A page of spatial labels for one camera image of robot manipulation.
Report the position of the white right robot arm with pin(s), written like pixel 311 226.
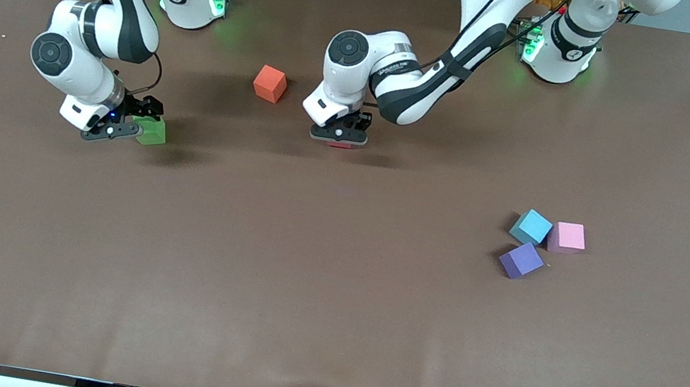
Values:
pixel 80 75

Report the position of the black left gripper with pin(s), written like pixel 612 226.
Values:
pixel 362 120

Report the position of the red foam block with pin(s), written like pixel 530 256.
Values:
pixel 340 146

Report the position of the green foam block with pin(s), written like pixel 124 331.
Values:
pixel 153 134

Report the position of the light blue foam block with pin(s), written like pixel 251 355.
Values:
pixel 532 226

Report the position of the brown paper table cover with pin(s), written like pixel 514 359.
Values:
pixel 328 301

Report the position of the purple foam block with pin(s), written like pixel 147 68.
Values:
pixel 521 259

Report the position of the pale pink foam block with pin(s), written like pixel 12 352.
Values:
pixel 566 237

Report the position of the orange foam block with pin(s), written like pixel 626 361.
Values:
pixel 269 83

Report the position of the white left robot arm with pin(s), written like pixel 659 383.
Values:
pixel 348 87

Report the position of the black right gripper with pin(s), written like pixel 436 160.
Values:
pixel 139 105

